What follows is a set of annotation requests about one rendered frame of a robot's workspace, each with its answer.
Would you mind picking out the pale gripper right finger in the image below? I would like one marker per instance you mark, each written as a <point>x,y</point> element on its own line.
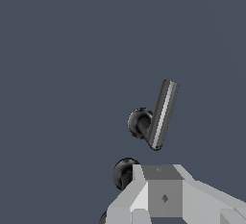
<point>205,202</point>

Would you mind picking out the dark round faucet knob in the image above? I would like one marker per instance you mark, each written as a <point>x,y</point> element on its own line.
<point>123,171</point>

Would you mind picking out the dark faucet body piece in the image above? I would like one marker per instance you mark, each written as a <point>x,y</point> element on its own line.
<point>103,219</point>

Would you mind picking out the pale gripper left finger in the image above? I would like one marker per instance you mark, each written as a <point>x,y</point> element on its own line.
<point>134,202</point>

